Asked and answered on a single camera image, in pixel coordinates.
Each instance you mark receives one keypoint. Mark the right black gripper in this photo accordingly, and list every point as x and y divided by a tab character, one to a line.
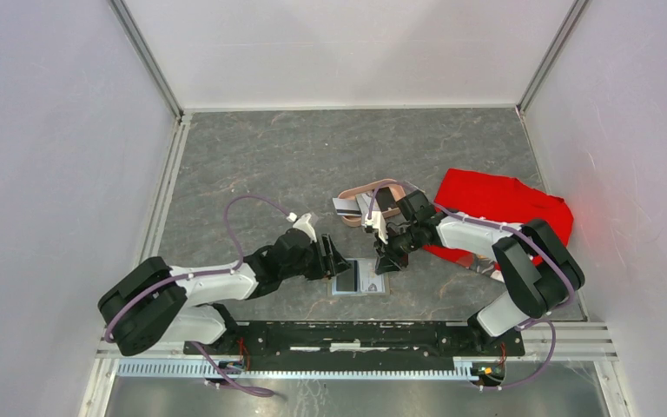
388	259

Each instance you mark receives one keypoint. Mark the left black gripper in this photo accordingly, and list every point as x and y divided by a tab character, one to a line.
336	263

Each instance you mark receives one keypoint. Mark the grey card holder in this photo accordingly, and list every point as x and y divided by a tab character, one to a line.
370	283

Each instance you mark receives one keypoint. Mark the pink oval tray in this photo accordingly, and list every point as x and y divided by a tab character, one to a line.
398	191

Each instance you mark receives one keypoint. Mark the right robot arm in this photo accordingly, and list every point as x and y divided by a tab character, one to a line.
538	271

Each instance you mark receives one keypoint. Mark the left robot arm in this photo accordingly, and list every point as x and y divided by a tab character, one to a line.
156	302

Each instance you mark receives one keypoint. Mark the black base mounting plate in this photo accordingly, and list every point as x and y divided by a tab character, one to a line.
361	345

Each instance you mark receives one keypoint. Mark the red printed t-shirt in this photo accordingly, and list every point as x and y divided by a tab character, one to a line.
503	199

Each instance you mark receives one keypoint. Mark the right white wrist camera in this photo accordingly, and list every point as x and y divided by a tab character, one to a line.
373	222

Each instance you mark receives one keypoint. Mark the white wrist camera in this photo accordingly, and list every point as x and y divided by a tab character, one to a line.
304	223
373	222

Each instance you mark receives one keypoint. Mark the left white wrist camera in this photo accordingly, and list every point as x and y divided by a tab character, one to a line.
304	223

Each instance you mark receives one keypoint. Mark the aluminium frame rail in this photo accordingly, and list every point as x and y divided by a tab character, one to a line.
564	341

